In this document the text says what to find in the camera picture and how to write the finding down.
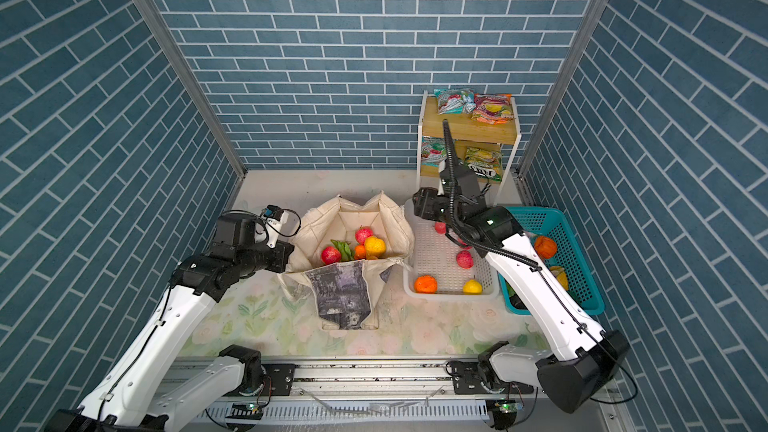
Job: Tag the yellow lemon front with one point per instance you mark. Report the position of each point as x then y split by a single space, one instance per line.
472 287

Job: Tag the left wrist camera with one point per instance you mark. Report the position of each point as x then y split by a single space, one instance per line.
272 224

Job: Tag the teal snack bag top shelf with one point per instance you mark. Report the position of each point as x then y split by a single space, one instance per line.
455 101

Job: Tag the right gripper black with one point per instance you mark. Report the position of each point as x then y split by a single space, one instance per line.
424 203

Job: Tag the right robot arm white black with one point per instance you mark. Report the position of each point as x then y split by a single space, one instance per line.
582 356

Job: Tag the wooden two-tier shelf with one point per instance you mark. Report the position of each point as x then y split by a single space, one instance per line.
504 138

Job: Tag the teal plastic basket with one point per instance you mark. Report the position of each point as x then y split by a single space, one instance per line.
568 260

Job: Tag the floral table mat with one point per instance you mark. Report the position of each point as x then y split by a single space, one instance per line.
256 313

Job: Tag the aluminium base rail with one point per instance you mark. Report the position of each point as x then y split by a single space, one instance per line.
351 391

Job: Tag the teal red snack bag lower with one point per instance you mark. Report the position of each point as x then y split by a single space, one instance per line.
432 152

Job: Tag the red apple small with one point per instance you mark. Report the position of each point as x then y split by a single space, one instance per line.
362 234
440 228

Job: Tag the pink yellow snack bag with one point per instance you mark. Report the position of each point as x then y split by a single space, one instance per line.
493 109

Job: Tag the orange tangerine front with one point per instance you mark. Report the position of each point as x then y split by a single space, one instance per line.
425 284

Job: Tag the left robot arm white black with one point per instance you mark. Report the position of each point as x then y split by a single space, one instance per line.
125 399

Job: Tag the beige canvas grocery bag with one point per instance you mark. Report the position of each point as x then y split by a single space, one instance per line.
346 292

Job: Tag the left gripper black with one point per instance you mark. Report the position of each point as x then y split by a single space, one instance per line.
282 251

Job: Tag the pink dragon fruit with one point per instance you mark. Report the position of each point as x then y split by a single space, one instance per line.
338 251

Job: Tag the orange with green leaves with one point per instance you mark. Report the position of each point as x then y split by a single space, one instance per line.
359 252

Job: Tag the white plastic basket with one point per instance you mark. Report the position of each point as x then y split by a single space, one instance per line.
434 255

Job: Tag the red apple front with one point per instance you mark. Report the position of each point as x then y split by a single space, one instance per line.
464 259

